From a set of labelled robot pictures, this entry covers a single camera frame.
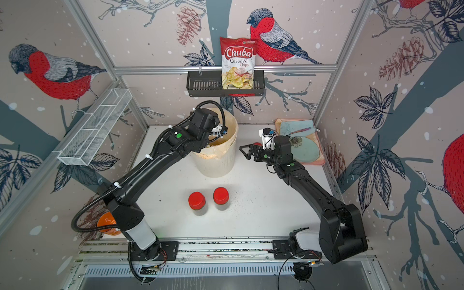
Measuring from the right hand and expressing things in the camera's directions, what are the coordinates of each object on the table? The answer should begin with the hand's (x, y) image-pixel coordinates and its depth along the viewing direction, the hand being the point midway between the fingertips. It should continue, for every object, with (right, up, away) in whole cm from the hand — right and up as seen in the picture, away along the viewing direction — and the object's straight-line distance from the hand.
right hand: (245, 148), depth 80 cm
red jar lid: (+9, +1, +29) cm, 30 cm away
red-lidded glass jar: (-21, -22, -6) cm, 31 cm away
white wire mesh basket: (-67, 0, -9) cm, 68 cm away
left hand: (-20, +15, -9) cm, 27 cm away
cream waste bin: (-12, -4, -4) cm, 13 cm away
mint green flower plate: (+38, -4, +24) cm, 45 cm away
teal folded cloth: (+36, +11, +37) cm, 53 cm away
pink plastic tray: (+44, -8, +21) cm, 49 cm away
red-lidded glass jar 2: (-11, -21, -2) cm, 24 cm away
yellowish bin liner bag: (-12, +1, -8) cm, 14 cm away
